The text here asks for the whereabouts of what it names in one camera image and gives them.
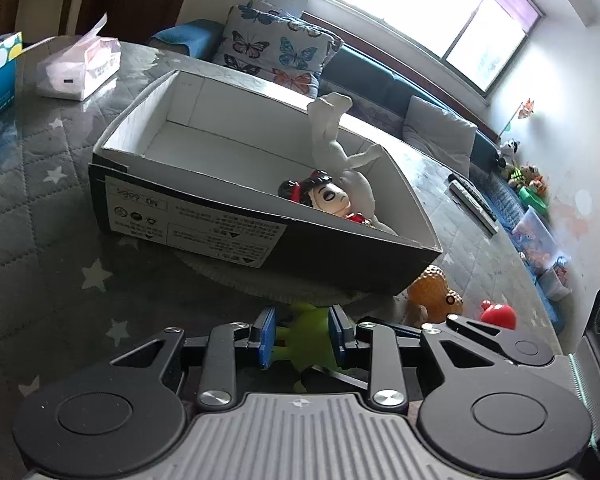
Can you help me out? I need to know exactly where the clear plastic container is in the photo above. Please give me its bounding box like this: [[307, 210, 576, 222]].
[[511, 204, 557, 272]]

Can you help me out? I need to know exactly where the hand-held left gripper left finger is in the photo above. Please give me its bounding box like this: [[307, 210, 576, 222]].
[[111, 307, 277, 409]]

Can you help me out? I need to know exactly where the green toy bucket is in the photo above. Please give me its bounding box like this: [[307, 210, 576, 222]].
[[517, 180, 552, 213]]

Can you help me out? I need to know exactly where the brown plush toy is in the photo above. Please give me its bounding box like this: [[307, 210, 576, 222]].
[[519, 163, 546, 187]]

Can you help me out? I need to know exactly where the black and white plush toy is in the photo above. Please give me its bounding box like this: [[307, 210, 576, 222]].
[[495, 138, 522, 169]]

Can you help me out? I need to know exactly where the butterfly print pillow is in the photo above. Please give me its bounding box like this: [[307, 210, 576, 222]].
[[212, 0, 344, 101]]

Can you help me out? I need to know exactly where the grey remote control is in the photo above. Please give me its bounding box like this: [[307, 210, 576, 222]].
[[449, 180, 501, 236]]

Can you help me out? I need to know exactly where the black-haired doll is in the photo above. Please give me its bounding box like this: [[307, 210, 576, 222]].
[[278, 170, 370, 226]]

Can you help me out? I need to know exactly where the grey cushion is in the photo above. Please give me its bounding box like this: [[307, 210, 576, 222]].
[[402, 94, 479, 179]]

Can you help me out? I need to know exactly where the white tissue pack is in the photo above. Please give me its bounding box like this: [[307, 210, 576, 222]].
[[35, 12, 123, 102]]

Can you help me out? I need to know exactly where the green plastic toy figure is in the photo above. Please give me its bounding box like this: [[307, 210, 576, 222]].
[[274, 302, 372, 394]]

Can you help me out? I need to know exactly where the black cardboard shoe box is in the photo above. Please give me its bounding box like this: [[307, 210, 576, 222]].
[[88, 69, 444, 297]]

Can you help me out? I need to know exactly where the red round toy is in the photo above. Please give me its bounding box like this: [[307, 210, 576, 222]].
[[480, 299, 518, 331]]

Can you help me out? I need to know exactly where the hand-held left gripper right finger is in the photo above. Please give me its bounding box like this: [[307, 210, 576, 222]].
[[328, 304, 556, 409]]

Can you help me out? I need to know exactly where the orange rubber toy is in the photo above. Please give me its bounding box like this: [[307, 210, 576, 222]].
[[404, 264, 465, 329]]

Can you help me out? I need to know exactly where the blue sofa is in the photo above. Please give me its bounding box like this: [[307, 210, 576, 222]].
[[147, 18, 567, 334]]

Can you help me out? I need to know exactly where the window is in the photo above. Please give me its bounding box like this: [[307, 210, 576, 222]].
[[314, 0, 547, 107]]

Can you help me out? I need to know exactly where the black remote control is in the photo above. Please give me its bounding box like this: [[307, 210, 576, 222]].
[[448, 173, 497, 222]]

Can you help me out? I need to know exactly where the grey quilted star desktop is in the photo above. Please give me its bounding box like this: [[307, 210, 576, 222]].
[[0, 36, 563, 461]]

